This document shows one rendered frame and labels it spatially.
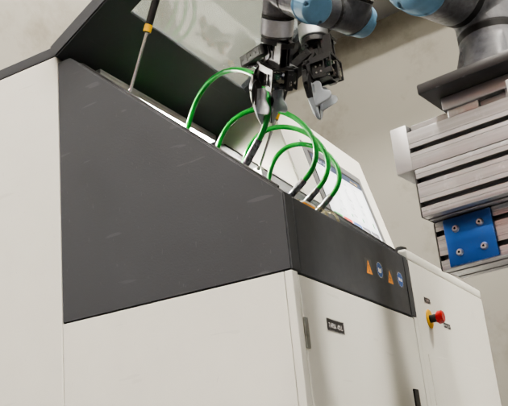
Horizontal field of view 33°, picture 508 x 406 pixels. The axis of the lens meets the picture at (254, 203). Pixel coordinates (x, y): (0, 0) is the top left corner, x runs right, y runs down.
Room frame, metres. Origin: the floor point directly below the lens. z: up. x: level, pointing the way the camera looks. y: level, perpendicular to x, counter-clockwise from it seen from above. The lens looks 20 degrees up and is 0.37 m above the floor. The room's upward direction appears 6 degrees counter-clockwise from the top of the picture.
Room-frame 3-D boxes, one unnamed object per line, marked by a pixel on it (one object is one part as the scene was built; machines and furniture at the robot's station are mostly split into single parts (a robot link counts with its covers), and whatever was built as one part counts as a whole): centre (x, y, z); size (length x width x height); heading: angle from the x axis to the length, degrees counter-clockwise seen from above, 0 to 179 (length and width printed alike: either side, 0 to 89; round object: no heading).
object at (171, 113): (2.14, 0.24, 1.43); 0.54 x 0.03 x 0.02; 152
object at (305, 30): (1.90, -0.19, 1.48); 0.08 x 0.08 x 0.05
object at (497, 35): (1.38, -0.46, 1.09); 0.15 x 0.15 x 0.10
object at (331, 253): (1.91, -0.21, 0.87); 0.62 x 0.04 x 0.16; 152
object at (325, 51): (1.90, -0.20, 1.40); 0.09 x 0.08 x 0.12; 62
